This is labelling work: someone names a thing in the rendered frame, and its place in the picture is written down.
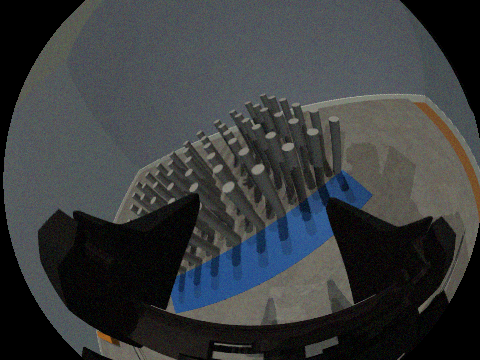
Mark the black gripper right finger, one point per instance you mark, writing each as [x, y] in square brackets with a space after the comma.
[369, 246]

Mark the blue flat strip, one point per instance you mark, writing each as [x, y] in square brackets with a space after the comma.
[268, 252]

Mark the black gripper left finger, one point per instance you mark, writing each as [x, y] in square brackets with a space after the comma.
[150, 248]

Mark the orange rectangular bar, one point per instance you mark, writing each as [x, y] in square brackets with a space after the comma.
[108, 338]

